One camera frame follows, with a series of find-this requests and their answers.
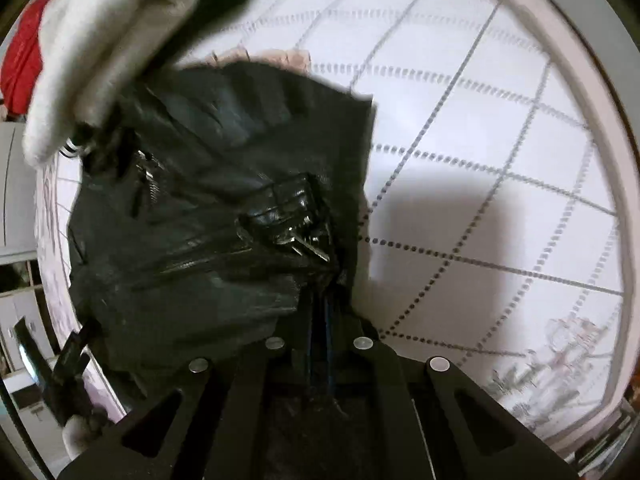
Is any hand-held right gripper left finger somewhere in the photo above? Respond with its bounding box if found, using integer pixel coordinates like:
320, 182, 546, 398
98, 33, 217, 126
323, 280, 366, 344
57, 300, 321, 480

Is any pink cloth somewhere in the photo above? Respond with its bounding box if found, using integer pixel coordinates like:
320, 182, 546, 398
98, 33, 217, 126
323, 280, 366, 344
207, 47, 314, 74

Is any red cloth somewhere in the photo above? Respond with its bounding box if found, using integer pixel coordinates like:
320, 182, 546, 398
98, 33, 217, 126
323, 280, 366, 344
0, 0, 77, 117

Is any white grid-patterned bed sheet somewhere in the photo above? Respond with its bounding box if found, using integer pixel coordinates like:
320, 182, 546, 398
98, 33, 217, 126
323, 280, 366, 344
35, 0, 628, 448

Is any black leather jacket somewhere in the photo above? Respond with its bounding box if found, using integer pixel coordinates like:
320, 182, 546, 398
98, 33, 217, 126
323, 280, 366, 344
66, 60, 377, 480

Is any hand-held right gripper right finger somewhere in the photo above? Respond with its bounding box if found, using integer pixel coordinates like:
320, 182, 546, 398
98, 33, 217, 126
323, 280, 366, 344
324, 300, 581, 480

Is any person's left forearm white sleeve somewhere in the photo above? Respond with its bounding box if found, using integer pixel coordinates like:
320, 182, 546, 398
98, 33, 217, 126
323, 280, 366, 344
22, 0, 202, 168

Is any grey cabinet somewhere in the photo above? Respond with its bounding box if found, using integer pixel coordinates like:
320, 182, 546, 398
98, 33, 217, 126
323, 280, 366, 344
0, 122, 42, 262

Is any dark strap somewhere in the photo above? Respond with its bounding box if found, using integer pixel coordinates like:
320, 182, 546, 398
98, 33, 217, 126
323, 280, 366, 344
15, 316, 103, 427

